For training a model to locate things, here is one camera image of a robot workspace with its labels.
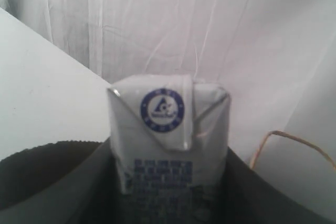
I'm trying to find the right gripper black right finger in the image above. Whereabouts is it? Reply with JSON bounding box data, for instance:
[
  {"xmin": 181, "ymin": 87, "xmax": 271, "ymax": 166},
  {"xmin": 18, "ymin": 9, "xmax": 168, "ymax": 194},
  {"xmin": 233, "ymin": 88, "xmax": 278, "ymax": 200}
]
[{"xmin": 220, "ymin": 149, "xmax": 333, "ymax": 223}]

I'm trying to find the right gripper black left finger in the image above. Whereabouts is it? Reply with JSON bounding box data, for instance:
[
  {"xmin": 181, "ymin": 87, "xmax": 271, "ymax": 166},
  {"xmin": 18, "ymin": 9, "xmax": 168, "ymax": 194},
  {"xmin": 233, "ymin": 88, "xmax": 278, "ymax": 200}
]
[{"xmin": 1, "ymin": 141, "xmax": 117, "ymax": 223}]

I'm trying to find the small white blue packet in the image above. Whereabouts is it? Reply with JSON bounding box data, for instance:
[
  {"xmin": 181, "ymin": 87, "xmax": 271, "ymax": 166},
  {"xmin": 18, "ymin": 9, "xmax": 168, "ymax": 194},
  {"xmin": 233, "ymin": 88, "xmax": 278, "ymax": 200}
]
[{"xmin": 107, "ymin": 74, "xmax": 230, "ymax": 216}]

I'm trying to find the brown paper shopping bag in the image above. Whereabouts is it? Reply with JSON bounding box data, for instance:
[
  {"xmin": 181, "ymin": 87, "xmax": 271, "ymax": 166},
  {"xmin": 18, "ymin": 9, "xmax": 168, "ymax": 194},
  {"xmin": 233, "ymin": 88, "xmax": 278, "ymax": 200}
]
[{"xmin": 0, "ymin": 130, "xmax": 336, "ymax": 209}]

